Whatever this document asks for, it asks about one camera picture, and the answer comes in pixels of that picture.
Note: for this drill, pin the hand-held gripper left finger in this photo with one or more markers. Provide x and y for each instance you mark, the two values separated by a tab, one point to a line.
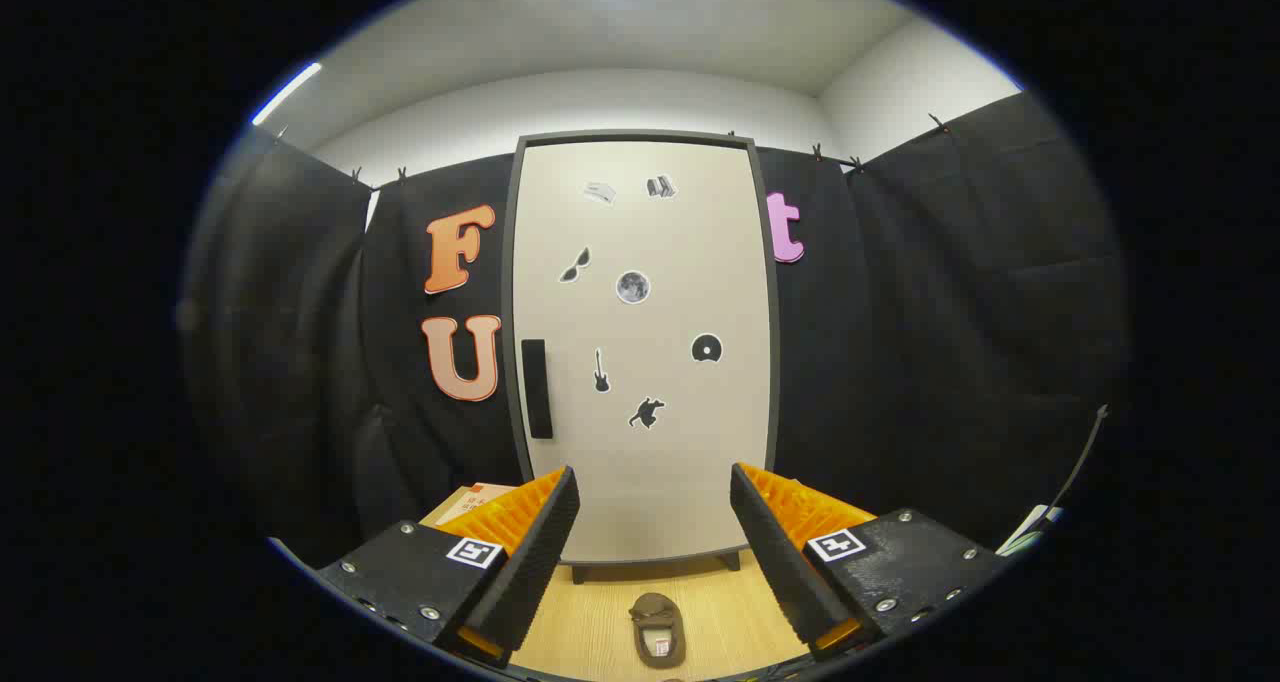
530	572

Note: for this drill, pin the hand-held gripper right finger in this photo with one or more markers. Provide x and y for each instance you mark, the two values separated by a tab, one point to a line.
785	562

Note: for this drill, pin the dark grey shoe cabinet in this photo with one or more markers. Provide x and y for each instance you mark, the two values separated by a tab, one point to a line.
650	562

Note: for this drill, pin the brown fuzzy shoe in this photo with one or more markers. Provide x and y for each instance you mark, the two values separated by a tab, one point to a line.
655	612

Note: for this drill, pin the beige shoe cabinet door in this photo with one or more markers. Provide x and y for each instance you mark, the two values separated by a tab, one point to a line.
660	462

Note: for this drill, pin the white orange cover book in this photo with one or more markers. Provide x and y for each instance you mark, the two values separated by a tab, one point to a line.
485	497

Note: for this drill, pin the white flat sheet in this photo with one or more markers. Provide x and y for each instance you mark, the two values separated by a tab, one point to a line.
1025	532

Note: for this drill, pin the black backdrop cloth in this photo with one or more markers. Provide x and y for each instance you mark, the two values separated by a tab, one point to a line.
900	312

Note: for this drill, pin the row of black cloth clips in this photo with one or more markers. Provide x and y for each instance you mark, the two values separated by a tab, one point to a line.
817	151

